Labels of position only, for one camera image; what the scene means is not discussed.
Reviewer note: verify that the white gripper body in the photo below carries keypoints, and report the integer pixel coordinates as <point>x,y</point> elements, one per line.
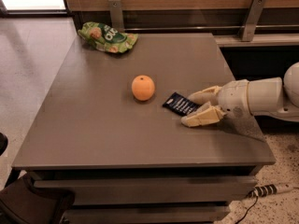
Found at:
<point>233,96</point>

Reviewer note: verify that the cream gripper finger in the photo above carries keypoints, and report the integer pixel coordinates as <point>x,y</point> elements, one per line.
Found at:
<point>206,114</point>
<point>207,95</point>

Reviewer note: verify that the blue rxbar blueberry wrapper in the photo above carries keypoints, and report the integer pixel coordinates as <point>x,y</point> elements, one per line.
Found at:
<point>180,105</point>

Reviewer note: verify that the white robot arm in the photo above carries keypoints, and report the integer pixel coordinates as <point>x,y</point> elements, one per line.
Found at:
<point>274,97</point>

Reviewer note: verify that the green rice chip bag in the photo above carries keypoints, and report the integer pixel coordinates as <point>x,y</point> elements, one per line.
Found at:
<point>105,38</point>

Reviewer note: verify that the orange fruit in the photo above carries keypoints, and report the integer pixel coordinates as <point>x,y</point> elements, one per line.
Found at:
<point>143,88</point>

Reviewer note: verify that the white power strip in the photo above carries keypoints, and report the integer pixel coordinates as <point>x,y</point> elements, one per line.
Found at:
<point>270,189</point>

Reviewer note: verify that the grey drawer cabinet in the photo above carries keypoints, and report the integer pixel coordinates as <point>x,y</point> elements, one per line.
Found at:
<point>90,126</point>

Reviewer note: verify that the lower grey drawer front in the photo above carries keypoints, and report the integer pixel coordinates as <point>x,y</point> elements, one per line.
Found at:
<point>153,215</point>

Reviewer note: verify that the grey drawer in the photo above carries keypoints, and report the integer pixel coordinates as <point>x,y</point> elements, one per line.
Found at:
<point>154,190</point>
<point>153,215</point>

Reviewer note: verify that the upper grey drawer front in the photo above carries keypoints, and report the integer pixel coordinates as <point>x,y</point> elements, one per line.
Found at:
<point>154,190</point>

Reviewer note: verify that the dark brown chair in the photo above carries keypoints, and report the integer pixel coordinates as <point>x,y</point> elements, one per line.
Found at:
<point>22,203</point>

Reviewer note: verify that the right metal wall bracket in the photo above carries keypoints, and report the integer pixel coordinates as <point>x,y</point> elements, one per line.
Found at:
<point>253,17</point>

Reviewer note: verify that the metal wall bracket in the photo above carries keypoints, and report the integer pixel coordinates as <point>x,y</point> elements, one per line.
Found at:
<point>253,17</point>
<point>116,14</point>

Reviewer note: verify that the left metal wall bracket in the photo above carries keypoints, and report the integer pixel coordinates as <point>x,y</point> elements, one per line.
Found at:
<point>116,14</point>

